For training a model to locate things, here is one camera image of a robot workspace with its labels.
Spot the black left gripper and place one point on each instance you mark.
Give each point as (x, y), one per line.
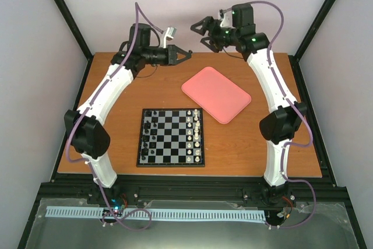
(188, 56)

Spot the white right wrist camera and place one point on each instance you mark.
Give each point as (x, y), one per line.
(225, 17)

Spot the pink plastic tray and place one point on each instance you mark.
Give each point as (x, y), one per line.
(216, 94)

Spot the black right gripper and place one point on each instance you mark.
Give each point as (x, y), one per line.
(214, 46)

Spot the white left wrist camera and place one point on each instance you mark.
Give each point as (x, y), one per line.
(166, 36)

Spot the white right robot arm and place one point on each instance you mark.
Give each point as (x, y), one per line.
(285, 116)

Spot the black and white chessboard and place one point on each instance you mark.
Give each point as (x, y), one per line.
(171, 138)

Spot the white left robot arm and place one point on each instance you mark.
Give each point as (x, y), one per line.
(85, 126)

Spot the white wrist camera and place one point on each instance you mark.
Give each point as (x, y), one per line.
(225, 17)
(166, 36)

